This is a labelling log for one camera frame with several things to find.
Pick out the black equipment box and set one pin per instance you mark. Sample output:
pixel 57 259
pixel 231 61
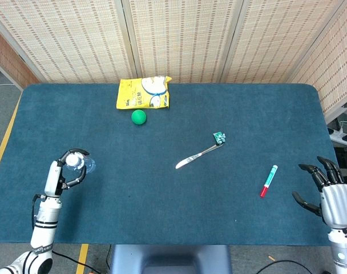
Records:
pixel 346 160

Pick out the green red marker pen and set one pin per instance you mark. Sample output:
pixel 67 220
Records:
pixel 269 181

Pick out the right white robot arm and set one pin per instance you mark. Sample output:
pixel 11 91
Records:
pixel 342 251

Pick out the blue grey robot torso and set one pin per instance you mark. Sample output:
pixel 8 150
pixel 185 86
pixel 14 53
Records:
pixel 128 259

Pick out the yellow snack bag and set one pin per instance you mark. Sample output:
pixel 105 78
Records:
pixel 139 95

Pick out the white power strip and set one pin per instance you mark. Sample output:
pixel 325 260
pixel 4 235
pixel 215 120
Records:
pixel 340 137

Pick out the green ball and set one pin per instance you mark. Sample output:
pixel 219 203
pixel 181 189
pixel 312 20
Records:
pixel 139 117

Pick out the transparent water bottle white cap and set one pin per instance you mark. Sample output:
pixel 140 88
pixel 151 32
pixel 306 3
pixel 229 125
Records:
pixel 73 161

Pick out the brown woven screen panel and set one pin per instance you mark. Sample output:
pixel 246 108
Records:
pixel 8 62

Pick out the yellow floor tape strip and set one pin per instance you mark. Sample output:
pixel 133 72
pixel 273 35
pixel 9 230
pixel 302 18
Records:
pixel 5 137
pixel 82 258

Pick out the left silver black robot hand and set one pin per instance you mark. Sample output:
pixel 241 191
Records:
pixel 54 177

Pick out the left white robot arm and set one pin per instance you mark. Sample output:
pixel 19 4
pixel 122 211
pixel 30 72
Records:
pixel 45 228

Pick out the blue table cloth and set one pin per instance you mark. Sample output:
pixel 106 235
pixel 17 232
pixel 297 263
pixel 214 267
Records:
pixel 173 205

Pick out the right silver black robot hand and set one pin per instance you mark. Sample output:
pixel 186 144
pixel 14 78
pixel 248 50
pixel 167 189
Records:
pixel 337 205

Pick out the silver table knife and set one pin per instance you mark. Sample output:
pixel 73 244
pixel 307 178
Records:
pixel 190 158

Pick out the beige woven screen panel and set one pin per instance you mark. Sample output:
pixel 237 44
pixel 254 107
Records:
pixel 270 40
pixel 185 40
pixel 333 71
pixel 70 40

